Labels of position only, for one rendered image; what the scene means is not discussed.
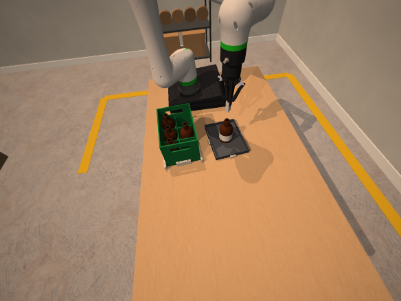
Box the green bottle crate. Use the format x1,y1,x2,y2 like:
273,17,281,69
157,107,201,166

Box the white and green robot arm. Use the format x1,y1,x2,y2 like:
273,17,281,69
128,0,275,95

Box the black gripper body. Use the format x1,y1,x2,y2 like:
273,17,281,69
221,64,242,87

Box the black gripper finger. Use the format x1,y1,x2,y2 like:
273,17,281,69
227,80,245,113
216,75,229,112

